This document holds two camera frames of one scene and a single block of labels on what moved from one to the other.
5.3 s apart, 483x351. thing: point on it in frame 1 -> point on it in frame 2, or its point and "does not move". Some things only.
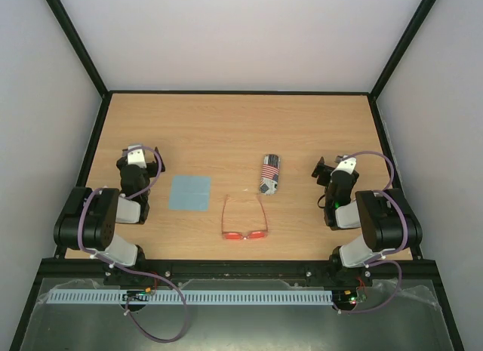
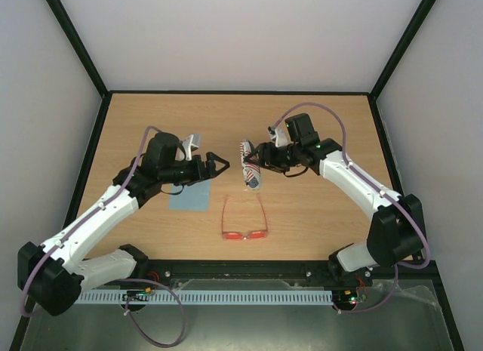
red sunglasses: (241, 235) does not move
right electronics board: (345, 299) does not move
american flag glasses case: (269, 174) -> (251, 172)
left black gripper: (155, 170) -> (210, 168)
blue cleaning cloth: (190, 193) does not move
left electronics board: (136, 296) does not move
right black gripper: (324, 173) -> (267, 157)
